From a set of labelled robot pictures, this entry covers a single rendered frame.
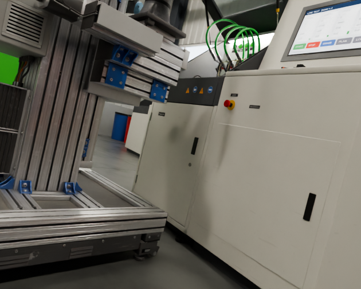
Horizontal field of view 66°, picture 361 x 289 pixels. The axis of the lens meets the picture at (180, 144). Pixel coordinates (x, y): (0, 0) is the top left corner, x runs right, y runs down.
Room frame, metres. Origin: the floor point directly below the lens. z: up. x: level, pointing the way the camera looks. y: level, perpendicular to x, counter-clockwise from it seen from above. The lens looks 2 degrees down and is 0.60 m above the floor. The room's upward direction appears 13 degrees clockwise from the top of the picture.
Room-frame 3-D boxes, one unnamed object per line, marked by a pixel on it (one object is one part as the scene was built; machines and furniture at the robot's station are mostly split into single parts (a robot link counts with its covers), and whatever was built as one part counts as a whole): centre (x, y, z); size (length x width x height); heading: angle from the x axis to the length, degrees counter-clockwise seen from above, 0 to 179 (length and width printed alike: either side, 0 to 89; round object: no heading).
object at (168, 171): (1.78, 0.06, 0.44); 0.65 x 0.02 x 0.68; 37
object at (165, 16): (1.26, 0.24, 1.09); 0.15 x 0.15 x 0.10
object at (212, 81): (1.79, 0.05, 0.87); 0.62 x 0.04 x 0.16; 37
